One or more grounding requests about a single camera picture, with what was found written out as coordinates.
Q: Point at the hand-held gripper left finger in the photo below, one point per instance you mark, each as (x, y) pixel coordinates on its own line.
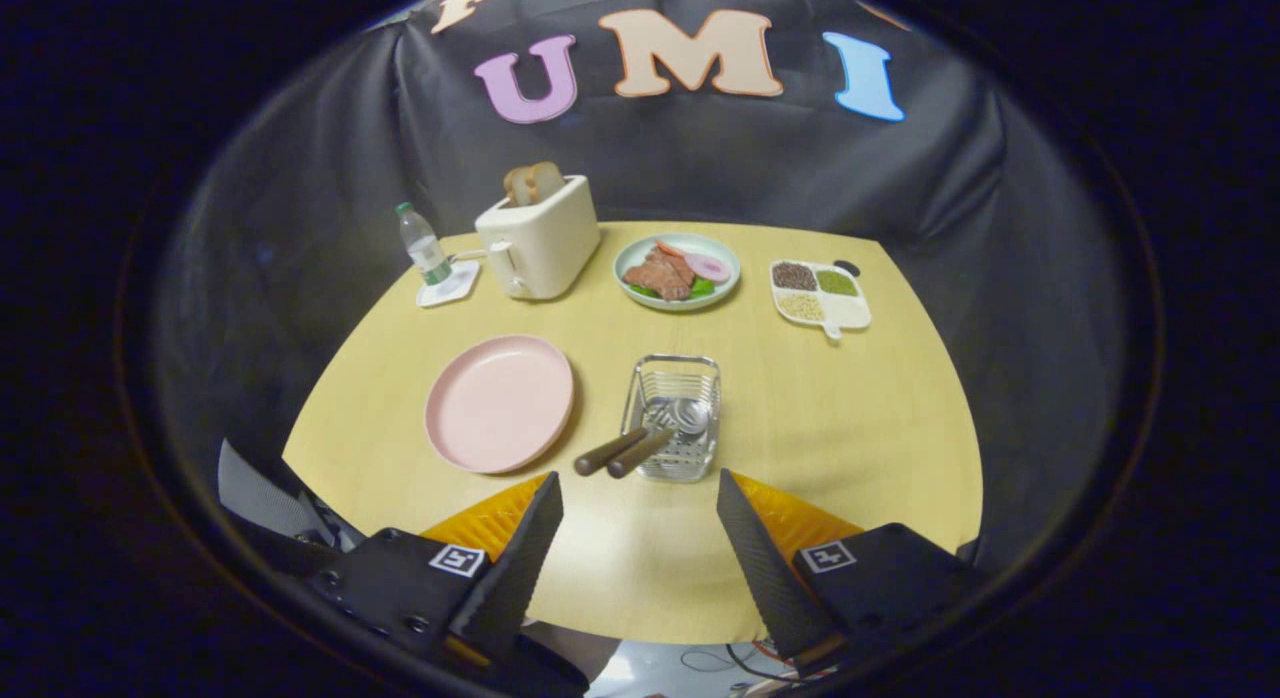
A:
(515, 568)

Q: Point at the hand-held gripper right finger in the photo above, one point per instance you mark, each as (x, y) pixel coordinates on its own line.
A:
(765, 563)

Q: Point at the pink plate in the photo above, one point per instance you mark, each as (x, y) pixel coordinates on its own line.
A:
(500, 403)

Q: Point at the white divided grain dish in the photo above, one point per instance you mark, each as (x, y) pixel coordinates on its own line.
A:
(850, 313)

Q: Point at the pale green food plate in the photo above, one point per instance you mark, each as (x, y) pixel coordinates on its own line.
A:
(725, 288)

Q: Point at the white square coaster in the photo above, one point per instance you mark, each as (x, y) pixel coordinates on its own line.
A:
(445, 293)

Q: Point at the pink ham slice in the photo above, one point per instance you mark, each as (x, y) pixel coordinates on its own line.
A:
(708, 267)

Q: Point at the brown meat slice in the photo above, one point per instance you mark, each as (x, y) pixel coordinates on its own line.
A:
(660, 276)

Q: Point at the cream toaster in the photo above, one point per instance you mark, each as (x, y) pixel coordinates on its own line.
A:
(545, 243)

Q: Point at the red meat strip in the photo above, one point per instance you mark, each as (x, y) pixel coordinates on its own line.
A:
(670, 249)

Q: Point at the clear plastic water bottle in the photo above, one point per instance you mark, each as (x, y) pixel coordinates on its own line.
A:
(425, 248)

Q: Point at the toasted bread slice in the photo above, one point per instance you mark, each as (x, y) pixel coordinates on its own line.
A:
(517, 186)
(546, 180)

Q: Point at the black backdrop cloth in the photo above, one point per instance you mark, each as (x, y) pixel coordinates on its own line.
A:
(950, 178)

